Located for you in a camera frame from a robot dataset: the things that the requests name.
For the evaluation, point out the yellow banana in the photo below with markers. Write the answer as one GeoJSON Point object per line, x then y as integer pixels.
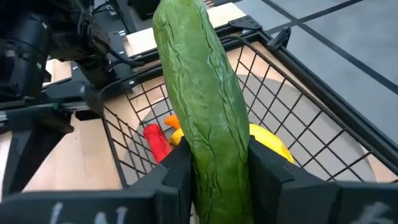
{"type": "Point", "coordinates": [267, 137]}

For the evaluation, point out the grey round mat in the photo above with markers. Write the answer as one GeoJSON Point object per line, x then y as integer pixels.
{"type": "Point", "coordinates": [311, 130]}

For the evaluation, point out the orange carrot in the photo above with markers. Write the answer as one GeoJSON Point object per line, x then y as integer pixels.
{"type": "Point", "coordinates": [172, 121]}

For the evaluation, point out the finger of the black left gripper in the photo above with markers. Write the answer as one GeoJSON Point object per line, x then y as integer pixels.
{"type": "Point", "coordinates": [34, 149]}

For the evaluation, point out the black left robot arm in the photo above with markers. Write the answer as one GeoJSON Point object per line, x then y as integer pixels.
{"type": "Point", "coordinates": [25, 56]}

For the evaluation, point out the red chili pepper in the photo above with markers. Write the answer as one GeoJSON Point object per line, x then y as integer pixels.
{"type": "Point", "coordinates": [157, 143]}

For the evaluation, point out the green cucumber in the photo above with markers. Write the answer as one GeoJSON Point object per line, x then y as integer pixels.
{"type": "Point", "coordinates": [202, 93]}

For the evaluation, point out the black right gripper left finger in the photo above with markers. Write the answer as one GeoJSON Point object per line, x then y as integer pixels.
{"type": "Point", "coordinates": [174, 186]}

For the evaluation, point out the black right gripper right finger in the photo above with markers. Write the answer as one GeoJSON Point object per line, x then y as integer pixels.
{"type": "Point", "coordinates": [273, 199]}

